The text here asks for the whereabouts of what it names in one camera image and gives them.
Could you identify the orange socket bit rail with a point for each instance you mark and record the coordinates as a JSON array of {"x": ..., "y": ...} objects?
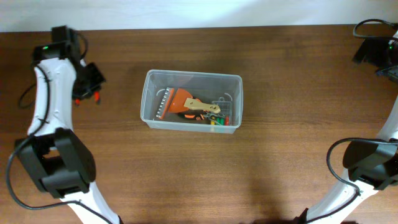
[{"x": 165, "y": 102}]

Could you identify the orange-handled needle-nose pliers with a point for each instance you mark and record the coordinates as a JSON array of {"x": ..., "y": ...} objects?
[{"x": 196, "y": 116}]

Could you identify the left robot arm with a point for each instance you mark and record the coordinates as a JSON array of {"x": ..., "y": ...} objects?
[{"x": 54, "y": 157}]

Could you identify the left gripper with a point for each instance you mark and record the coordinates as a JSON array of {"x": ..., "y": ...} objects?
[{"x": 99, "y": 79}]

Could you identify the clear screwdriver bit case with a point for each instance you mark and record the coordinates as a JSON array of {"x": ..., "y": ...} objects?
[{"x": 226, "y": 108}]

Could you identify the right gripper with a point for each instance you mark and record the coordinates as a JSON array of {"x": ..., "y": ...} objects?
[{"x": 372, "y": 58}]

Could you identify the orange scraper with wooden handle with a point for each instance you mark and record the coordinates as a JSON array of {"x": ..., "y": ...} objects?
[{"x": 184, "y": 101}]

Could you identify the clear plastic container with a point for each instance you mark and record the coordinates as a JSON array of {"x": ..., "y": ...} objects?
[{"x": 205, "y": 87}]

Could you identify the small red-handled cutting pliers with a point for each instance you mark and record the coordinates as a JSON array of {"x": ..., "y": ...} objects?
[{"x": 96, "y": 98}]

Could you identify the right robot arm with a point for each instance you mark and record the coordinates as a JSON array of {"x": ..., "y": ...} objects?
[{"x": 370, "y": 165}]

